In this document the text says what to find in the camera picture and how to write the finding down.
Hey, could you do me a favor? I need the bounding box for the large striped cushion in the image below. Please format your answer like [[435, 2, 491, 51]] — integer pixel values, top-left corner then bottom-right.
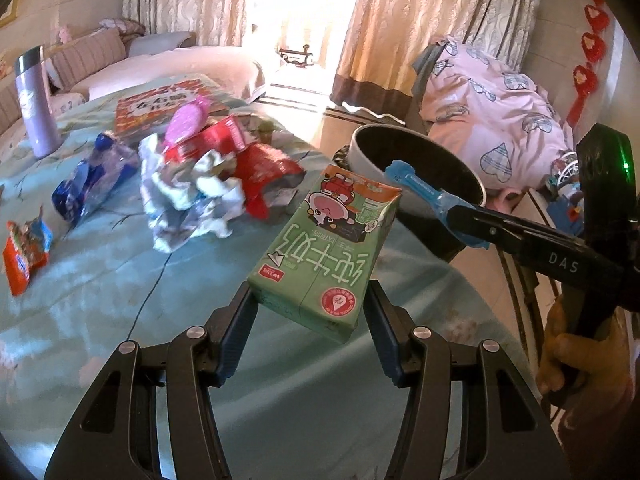
[[49, 27, 127, 85]]

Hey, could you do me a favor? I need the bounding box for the red snack bag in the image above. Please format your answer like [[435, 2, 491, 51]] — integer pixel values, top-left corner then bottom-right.
[[232, 142, 307, 221]]

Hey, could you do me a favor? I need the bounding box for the person's right forearm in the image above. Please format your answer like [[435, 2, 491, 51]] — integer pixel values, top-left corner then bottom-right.
[[555, 405, 636, 480]]

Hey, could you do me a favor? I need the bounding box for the crumpled white paper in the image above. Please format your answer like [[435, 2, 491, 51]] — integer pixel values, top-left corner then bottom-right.
[[137, 132, 246, 253]]

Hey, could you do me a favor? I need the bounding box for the cream sofa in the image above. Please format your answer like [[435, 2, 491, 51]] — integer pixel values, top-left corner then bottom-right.
[[0, 30, 266, 131]]

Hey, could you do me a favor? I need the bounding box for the teal floral tablecloth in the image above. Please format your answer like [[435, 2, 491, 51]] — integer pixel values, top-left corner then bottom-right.
[[0, 72, 541, 480]]

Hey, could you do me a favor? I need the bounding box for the purple thermos bottle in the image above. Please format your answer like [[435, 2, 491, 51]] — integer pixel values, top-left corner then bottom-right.
[[14, 46, 62, 158]]

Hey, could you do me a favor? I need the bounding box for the white bin with black liner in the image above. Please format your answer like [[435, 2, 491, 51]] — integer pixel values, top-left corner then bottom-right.
[[332, 124, 488, 263]]

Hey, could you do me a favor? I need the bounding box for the crushed blue label plastic bottle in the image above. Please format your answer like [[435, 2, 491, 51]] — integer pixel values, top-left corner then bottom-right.
[[51, 132, 141, 226]]

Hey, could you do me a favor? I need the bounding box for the pink heart print quilt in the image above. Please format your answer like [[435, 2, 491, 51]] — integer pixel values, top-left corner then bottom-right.
[[412, 35, 576, 211]]

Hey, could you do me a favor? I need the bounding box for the grey cloth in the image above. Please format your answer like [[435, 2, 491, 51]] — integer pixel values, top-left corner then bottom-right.
[[412, 40, 451, 97]]

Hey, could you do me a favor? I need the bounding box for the person's right hand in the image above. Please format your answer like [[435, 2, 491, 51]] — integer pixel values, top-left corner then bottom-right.
[[537, 297, 626, 426]]

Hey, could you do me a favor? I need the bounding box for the crumpled green wrapper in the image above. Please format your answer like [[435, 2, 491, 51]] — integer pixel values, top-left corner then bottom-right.
[[247, 115, 283, 146]]

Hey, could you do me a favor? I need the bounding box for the toy train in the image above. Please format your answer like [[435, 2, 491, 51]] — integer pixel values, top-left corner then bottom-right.
[[279, 46, 314, 68]]

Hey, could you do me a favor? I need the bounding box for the beige patterned curtain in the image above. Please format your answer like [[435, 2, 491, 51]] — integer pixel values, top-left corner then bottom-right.
[[122, 0, 252, 48], [330, 0, 543, 116]]

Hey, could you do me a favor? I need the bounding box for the grey pillow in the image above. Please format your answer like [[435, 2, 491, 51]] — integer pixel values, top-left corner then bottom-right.
[[127, 31, 196, 58]]

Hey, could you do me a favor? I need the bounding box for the red cardboard packet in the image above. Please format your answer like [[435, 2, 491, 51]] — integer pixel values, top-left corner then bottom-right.
[[175, 115, 251, 161]]

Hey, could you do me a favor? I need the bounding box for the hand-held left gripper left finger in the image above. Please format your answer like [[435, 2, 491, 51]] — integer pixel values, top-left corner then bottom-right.
[[44, 282, 261, 480]]

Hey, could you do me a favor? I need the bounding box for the small striped pillow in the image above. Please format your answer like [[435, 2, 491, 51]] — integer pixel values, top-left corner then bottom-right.
[[100, 17, 147, 41]]

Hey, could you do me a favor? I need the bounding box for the red cover book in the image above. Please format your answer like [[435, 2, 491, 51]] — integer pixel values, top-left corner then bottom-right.
[[114, 74, 231, 141]]

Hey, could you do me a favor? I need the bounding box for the green milk carton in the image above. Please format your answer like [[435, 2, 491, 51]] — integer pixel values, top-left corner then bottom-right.
[[248, 164, 403, 345]]

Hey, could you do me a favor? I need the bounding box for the orange snack wrapper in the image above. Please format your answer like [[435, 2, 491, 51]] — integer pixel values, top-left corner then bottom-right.
[[2, 217, 53, 297]]

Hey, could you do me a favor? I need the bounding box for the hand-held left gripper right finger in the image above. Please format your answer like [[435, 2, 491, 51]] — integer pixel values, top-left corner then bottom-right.
[[364, 280, 566, 480]]

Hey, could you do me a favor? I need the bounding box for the colourful plastic toy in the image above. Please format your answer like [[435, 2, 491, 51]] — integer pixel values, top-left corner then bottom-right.
[[542, 150, 586, 236]]

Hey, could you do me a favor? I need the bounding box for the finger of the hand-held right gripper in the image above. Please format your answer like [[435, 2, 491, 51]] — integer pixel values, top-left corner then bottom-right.
[[441, 206, 522, 255], [384, 159, 585, 252]]

